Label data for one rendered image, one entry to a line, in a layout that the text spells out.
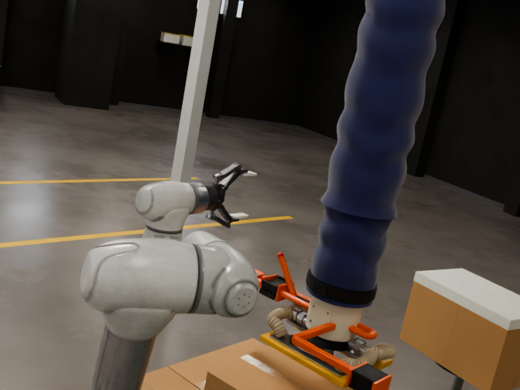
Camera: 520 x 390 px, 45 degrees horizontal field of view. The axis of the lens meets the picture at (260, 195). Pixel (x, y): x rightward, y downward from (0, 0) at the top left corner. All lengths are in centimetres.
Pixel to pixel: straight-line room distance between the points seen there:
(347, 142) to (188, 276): 88
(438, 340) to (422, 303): 20
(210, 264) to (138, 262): 13
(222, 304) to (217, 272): 6
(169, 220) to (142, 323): 58
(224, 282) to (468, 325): 235
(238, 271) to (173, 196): 57
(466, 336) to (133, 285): 247
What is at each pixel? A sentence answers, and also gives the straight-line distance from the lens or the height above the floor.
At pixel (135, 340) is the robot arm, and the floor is 146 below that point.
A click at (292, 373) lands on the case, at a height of 94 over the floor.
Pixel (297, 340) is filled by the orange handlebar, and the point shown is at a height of 124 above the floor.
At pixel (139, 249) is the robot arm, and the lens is 113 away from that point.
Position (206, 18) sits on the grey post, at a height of 217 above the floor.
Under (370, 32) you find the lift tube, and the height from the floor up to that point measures 212.
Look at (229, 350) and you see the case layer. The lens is 325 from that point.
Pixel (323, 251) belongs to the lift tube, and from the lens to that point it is 196.
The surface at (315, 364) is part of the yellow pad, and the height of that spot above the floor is 112.
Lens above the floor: 201
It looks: 13 degrees down
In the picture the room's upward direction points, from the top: 11 degrees clockwise
